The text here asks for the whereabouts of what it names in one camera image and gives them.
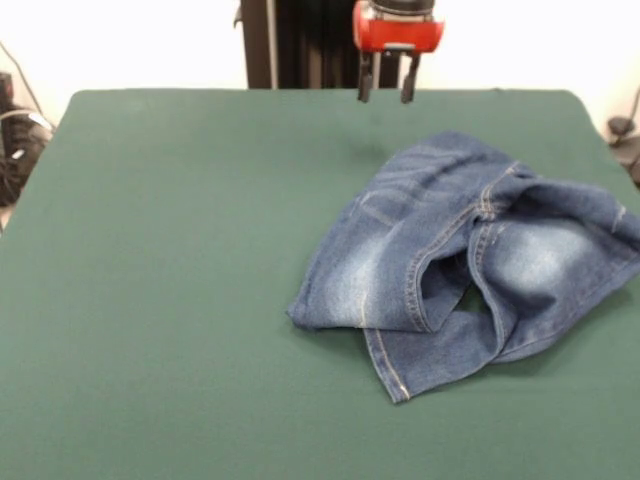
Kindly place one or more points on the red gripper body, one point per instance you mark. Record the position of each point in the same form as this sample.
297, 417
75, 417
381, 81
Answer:
400, 32

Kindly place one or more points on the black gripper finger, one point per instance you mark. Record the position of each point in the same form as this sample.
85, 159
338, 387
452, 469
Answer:
410, 85
366, 82

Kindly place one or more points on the blue denim jeans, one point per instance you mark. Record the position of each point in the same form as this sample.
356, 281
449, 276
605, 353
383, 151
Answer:
400, 225

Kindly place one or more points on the dark green table cloth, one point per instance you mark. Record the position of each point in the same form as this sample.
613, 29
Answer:
150, 300

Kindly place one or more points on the black stand base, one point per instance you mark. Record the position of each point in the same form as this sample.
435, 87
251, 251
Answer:
20, 150

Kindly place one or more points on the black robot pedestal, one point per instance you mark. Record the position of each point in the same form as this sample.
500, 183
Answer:
300, 50

